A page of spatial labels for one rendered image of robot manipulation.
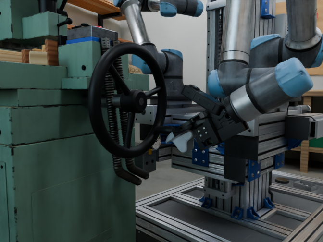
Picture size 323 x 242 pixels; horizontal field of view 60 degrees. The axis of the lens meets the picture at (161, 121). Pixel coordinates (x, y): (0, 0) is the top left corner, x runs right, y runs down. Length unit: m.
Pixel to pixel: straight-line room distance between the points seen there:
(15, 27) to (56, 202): 0.56
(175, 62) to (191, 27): 2.93
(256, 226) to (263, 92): 0.92
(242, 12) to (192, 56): 3.48
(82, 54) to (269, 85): 0.45
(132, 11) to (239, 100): 1.03
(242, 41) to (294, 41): 0.36
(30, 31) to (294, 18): 0.83
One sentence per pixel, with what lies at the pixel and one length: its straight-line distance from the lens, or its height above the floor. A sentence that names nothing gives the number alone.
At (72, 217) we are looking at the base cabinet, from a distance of 0.86.
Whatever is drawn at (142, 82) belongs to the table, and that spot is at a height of 0.87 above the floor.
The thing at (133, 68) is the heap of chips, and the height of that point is 0.92.
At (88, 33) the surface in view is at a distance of 0.76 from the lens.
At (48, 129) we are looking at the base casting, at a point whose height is 0.74.
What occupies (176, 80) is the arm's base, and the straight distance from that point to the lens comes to 1.42.
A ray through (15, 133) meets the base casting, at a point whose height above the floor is 0.74.
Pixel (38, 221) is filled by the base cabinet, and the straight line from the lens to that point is 0.80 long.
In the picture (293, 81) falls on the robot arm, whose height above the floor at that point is 0.85.
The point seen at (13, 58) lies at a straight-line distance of 0.90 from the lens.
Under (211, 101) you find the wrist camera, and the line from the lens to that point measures 0.65.
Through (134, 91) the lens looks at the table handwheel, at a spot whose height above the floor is 0.83.
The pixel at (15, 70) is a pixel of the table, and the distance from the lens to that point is 0.72.
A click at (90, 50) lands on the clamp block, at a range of 0.74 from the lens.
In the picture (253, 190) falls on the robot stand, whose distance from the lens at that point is 1.51.
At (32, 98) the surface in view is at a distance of 0.74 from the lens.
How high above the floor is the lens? 0.83
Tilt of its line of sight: 6 degrees down
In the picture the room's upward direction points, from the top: straight up
